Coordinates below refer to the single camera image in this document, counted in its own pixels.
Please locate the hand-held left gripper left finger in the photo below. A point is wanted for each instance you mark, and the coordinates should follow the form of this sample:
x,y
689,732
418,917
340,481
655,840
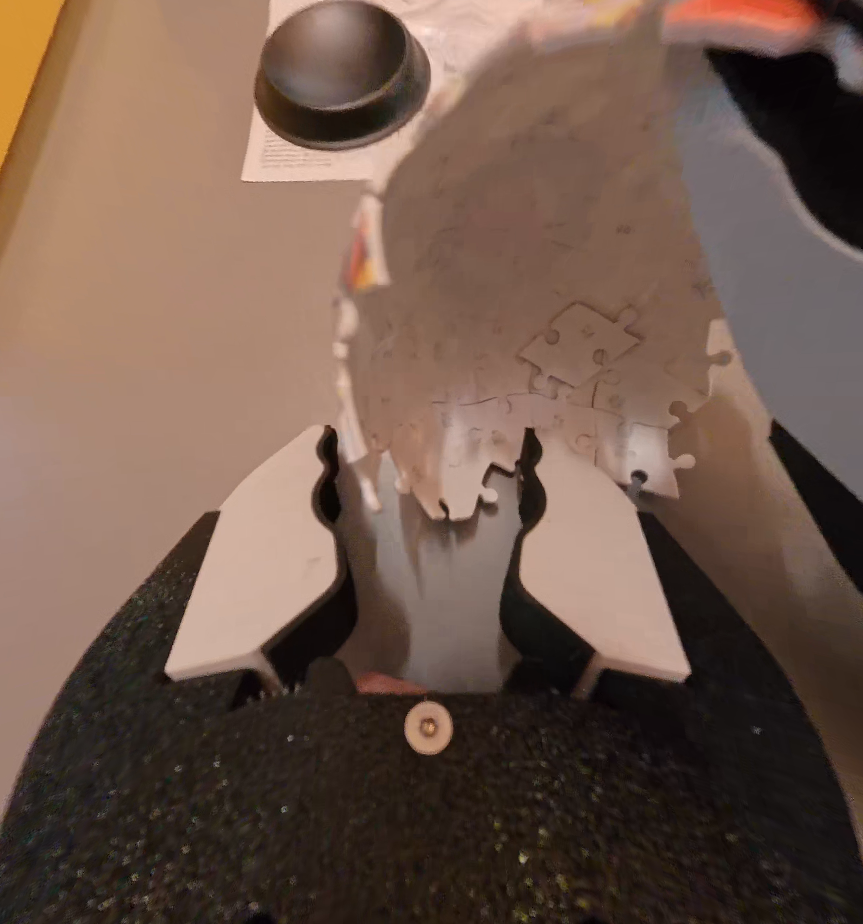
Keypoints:
x,y
258,577

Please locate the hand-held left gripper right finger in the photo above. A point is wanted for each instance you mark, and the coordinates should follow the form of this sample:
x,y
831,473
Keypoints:
x,y
597,577

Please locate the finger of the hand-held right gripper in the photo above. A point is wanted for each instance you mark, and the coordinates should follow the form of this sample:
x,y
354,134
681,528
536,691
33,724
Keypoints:
x,y
807,346

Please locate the assembled jigsaw puzzle sheet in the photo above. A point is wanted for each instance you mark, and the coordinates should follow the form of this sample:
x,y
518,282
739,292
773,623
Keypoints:
x,y
518,238

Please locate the black round ball stand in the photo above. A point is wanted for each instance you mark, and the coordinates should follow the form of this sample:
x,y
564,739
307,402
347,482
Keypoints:
x,y
341,72

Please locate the white printed paper sheet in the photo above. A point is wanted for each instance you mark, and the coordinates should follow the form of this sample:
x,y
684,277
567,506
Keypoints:
x,y
273,159

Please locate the yellow panel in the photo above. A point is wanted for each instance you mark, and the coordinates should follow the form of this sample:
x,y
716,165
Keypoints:
x,y
6,86

